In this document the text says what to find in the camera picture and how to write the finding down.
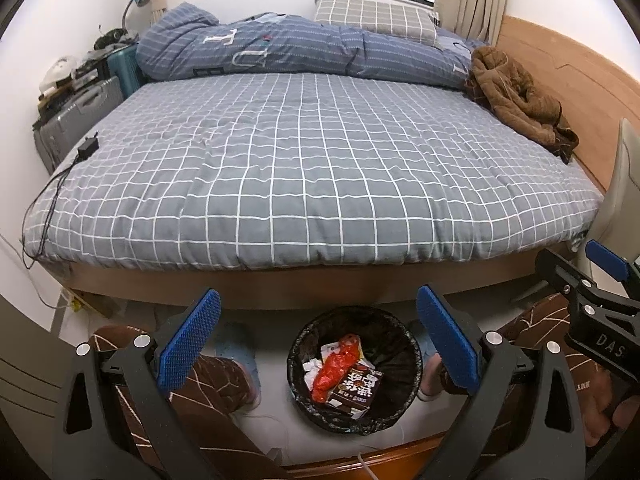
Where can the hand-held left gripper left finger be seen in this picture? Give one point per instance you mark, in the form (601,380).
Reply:
(190,340)

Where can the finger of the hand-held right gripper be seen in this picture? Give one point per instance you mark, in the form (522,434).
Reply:
(560,272)
(607,260)

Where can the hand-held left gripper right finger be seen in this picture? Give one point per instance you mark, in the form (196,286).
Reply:
(450,340)

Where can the black lined trash bin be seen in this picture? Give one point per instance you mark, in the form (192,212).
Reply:
(395,340)

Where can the brown printed box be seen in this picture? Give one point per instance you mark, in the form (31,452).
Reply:
(357,385)

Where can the red plastic bag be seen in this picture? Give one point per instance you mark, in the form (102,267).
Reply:
(335,370)

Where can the white tissue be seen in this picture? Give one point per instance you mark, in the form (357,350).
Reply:
(312,367)

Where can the person's right hand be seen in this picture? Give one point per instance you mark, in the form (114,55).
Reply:
(595,420)

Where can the yellow plug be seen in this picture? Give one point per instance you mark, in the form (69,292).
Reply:
(76,302)

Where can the brown fleece garment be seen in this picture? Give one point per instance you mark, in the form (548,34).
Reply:
(510,95)

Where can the bed with grey checked sheet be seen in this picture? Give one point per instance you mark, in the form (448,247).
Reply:
(550,60)

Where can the black charger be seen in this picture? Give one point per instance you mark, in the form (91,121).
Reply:
(87,147)

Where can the grey suitcase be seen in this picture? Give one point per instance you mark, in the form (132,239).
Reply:
(75,115)

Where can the teal suitcase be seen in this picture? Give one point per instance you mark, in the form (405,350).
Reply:
(122,72)

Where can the black electronic device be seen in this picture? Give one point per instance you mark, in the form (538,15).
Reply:
(90,70)

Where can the white appliance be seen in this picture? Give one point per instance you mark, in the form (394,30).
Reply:
(57,72)

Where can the blue striped quilt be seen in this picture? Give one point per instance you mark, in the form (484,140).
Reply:
(300,50)

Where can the grey checked pillow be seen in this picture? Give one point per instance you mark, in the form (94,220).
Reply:
(375,15)

